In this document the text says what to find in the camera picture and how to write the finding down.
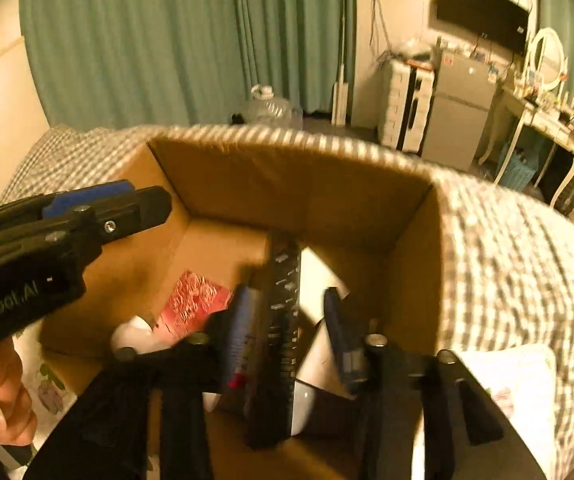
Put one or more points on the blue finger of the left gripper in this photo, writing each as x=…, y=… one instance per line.
x=63, y=202

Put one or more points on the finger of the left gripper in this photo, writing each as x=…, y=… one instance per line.
x=120, y=216

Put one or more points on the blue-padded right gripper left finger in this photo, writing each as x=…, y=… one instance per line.
x=104, y=434

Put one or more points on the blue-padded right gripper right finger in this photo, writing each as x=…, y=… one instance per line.
x=466, y=435

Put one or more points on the white plastic bottle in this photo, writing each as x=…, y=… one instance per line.
x=135, y=337

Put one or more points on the red patterned card case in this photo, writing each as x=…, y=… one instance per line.
x=193, y=299

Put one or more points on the white power bank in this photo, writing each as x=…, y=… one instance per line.
x=317, y=366

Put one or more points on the light blue earbuds case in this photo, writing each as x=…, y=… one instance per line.
x=235, y=401

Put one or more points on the black remote control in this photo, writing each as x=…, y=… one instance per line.
x=273, y=358

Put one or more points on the white bottle red label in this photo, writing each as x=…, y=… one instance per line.
x=238, y=380

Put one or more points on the person's left hand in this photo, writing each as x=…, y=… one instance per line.
x=18, y=421

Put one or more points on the teal curtain left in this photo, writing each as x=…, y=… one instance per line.
x=124, y=63

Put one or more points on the grey checkered bedsheet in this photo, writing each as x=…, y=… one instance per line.
x=464, y=264

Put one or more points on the brown cardboard box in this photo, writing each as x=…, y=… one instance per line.
x=136, y=276

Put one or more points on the clear water jug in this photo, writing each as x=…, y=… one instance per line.
x=266, y=108

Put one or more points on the blue laundry basket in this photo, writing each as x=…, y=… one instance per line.
x=522, y=166

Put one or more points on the white mop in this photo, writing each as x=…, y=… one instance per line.
x=340, y=91

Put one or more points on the white dressing table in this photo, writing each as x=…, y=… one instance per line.
x=517, y=122

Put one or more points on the grey small refrigerator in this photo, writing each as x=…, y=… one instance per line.
x=462, y=97

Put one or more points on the white suitcase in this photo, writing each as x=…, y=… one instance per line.
x=405, y=106

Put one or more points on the oval white vanity mirror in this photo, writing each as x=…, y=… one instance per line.
x=546, y=58

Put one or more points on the black wall television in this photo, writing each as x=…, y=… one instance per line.
x=502, y=22

